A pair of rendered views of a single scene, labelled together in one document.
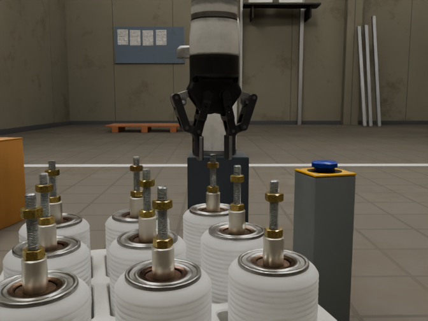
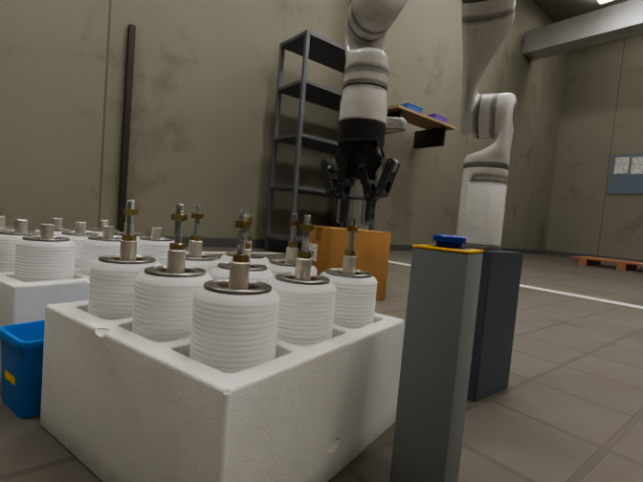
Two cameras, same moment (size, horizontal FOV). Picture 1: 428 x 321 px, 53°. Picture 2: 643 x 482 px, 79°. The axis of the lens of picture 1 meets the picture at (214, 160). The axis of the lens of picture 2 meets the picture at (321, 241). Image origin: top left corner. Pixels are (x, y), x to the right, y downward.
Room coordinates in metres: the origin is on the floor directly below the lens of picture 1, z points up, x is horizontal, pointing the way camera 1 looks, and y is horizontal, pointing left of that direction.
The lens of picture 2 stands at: (0.24, -0.46, 0.34)
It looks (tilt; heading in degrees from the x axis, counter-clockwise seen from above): 3 degrees down; 51
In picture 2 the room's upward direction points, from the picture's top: 5 degrees clockwise
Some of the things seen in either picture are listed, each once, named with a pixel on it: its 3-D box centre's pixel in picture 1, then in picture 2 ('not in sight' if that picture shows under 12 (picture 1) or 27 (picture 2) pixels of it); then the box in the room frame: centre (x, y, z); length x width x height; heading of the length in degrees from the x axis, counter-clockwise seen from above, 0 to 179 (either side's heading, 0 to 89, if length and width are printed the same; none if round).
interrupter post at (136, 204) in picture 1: (137, 207); (292, 256); (0.64, 0.12, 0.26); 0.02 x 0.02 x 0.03
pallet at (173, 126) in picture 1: (146, 127); (627, 265); (6.78, 1.06, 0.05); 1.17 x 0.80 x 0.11; 92
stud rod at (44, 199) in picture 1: (44, 205); (196, 228); (0.49, 0.20, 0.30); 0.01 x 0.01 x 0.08
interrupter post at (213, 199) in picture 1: (213, 202); (348, 265); (0.67, 0.00, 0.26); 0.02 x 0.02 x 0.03
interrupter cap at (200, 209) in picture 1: (213, 210); (348, 273); (0.67, 0.00, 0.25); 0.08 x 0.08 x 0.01
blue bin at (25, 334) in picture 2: not in sight; (105, 350); (0.39, 0.33, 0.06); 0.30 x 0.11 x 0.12; 17
